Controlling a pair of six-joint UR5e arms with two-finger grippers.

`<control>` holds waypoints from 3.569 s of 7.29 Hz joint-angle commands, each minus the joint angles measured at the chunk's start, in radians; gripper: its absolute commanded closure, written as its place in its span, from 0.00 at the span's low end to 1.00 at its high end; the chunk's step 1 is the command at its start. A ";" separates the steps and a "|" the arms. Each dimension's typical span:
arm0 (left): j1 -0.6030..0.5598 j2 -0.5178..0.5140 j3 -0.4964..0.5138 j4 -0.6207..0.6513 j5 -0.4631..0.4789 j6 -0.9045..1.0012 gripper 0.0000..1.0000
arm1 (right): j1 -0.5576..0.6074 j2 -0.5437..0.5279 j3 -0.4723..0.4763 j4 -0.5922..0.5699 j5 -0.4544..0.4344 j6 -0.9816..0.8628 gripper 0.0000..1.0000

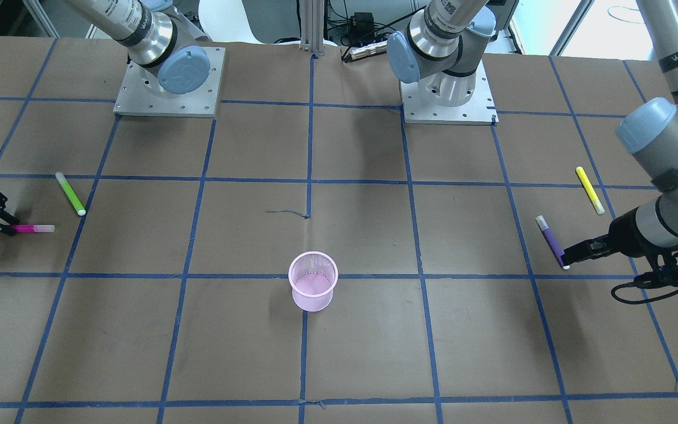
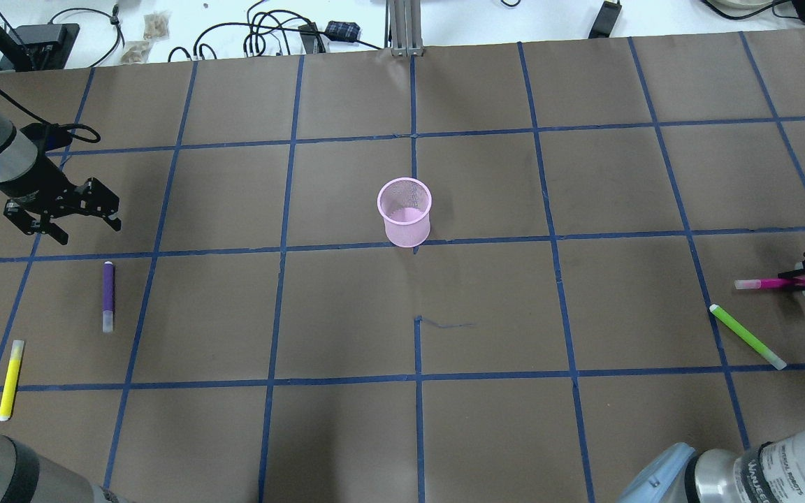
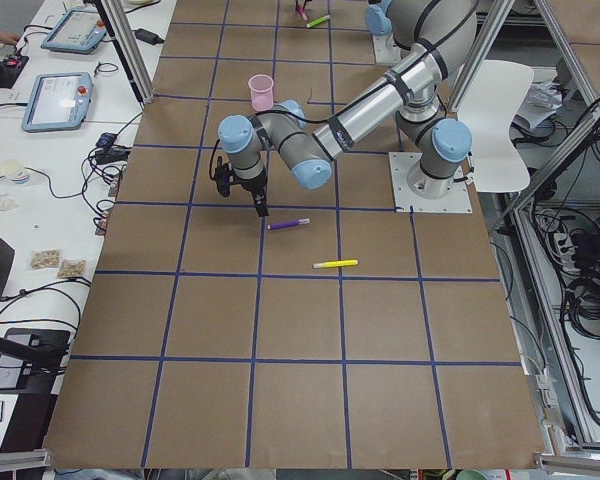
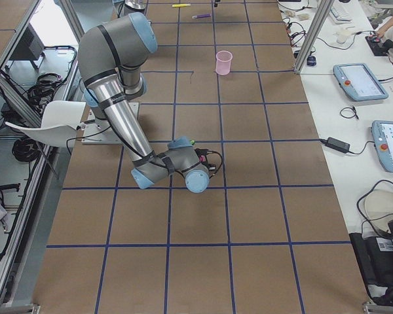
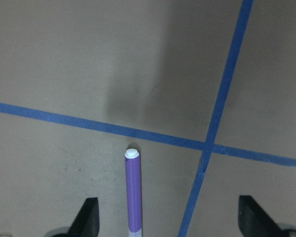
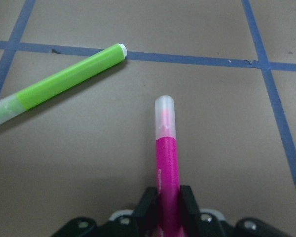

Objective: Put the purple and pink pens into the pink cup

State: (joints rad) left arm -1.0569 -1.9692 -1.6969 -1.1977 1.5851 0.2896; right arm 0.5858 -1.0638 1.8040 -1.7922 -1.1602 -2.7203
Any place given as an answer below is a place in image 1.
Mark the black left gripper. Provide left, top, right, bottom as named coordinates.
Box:
left=560, top=207, right=663, bottom=267

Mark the purple pen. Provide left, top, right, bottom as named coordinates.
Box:
left=535, top=215, right=570, bottom=270

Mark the pink pen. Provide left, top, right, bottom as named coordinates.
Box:
left=9, top=224, right=55, bottom=234

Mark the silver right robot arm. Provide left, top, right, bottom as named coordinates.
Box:
left=0, top=1, right=498, bottom=273

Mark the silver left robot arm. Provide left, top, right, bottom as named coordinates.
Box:
left=387, top=1, right=678, bottom=266

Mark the pink mesh cup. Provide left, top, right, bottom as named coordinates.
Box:
left=288, top=251, right=338, bottom=312

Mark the yellow highlighter pen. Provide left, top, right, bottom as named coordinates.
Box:
left=575, top=166, right=606, bottom=215

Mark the green highlighter pen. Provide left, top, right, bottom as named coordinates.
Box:
left=55, top=172, right=87, bottom=217

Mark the black power adapter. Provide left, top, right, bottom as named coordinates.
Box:
left=348, top=12, right=375, bottom=37

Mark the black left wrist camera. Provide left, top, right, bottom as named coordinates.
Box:
left=633, top=245, right=678, bottom=289

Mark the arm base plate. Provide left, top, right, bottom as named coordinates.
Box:
left=113, top=47, right=227, bottom=118
left=399, top=62, right=500, bottom=125

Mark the aluminium frame post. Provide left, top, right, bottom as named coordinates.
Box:
left=298, top=1, right=324, bottom=57

